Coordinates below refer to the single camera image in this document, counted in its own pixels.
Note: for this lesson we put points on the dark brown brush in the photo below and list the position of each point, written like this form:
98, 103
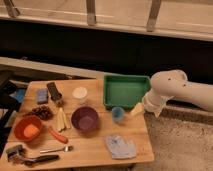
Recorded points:
56, 96

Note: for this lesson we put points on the blue object at left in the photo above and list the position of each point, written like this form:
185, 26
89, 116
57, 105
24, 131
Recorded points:
19, 94

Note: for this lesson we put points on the black handled tool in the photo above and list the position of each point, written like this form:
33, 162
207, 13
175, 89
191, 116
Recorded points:
40, 159

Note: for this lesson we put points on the red sausage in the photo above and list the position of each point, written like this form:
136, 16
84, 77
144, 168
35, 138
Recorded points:
58, 136

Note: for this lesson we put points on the small blue cup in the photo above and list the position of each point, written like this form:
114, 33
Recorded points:
117, 114

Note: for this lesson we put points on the white lidded jar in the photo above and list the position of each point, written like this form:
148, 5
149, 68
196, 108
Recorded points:
80, 94

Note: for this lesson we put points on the wooden table top board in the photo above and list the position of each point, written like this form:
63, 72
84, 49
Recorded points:
88, 151

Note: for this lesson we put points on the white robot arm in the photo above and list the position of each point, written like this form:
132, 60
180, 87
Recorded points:
174, 84

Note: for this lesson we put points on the purple bowl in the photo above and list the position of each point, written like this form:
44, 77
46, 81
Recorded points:
85, 119

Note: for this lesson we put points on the silver spoon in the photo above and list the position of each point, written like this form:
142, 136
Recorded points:
64, 149

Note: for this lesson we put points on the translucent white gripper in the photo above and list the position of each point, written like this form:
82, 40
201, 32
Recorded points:
154, 102

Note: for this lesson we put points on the light blue towel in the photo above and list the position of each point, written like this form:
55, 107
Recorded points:
119, 148

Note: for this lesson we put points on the orange bowl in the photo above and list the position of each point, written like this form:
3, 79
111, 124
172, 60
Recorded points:
23, 123

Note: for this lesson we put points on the blue sponge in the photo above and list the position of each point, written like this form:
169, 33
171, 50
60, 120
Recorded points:
42, 96

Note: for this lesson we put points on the yellow cheese wedge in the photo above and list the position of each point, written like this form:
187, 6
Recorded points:
138, 109

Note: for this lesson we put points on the green plastic tray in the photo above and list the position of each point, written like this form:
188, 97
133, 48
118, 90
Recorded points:
124, 90

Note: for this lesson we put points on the orange round fruit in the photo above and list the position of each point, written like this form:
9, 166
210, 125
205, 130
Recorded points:
30, 131

